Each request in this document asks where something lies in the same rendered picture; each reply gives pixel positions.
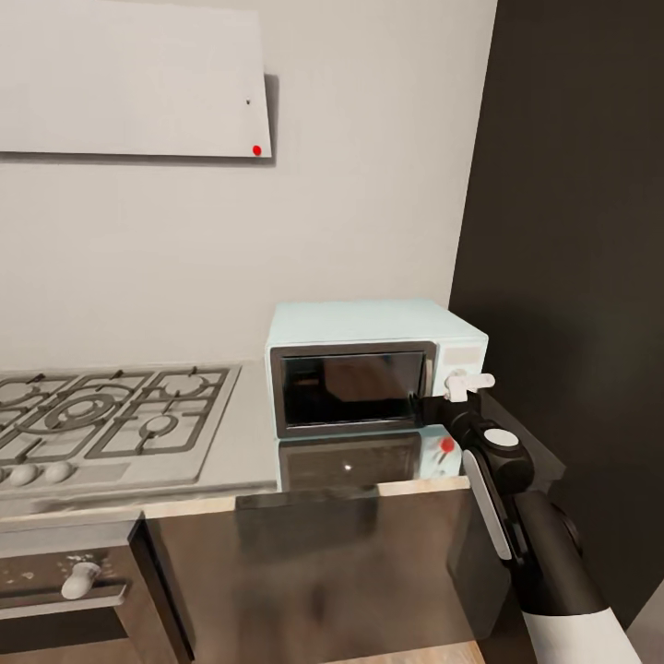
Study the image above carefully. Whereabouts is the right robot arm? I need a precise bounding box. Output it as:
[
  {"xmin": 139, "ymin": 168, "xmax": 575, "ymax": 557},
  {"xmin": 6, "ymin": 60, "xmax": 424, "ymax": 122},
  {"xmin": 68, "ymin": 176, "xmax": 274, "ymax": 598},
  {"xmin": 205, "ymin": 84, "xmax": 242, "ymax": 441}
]
[{"xmin": 409, "ymin": 373, "xmax": 641, "ymax": 664}]

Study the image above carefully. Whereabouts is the microwave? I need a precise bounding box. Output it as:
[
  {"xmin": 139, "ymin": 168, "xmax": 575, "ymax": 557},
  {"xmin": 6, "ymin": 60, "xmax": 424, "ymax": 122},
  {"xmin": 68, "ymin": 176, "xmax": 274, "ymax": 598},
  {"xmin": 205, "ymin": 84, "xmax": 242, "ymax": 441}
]
[{"xmin": 265, "ymin": 298, "xmax": 489, "ymax": 438}]

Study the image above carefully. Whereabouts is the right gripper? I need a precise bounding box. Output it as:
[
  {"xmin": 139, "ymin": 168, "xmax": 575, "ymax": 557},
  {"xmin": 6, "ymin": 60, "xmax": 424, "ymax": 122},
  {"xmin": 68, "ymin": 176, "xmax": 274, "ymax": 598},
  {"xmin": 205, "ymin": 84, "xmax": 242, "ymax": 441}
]
[{"xmin": 409, "ymin": 390, "xmax": 481, "ymax": 436}]

